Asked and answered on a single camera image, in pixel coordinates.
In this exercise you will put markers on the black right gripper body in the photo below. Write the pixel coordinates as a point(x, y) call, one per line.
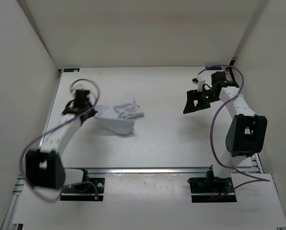
point(208, 97)

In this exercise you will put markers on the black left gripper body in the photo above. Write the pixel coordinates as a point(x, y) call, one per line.
point(89, 107)

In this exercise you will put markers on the white fabric skirt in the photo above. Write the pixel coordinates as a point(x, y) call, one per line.
point(119, 118)

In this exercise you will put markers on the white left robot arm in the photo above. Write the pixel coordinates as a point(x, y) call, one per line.
point(44, 166)

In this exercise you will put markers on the blue left corner label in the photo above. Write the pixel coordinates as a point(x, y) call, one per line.
point(71, 70)

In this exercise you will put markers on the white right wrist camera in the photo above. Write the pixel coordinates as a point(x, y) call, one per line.
point(199, 82)

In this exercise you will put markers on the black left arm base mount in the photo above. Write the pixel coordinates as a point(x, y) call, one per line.
point(90, 189)

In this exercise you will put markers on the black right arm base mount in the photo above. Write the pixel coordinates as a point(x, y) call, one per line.
point(210, 189)

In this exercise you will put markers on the aluminium left front frame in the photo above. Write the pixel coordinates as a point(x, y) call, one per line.
point(8, 222)

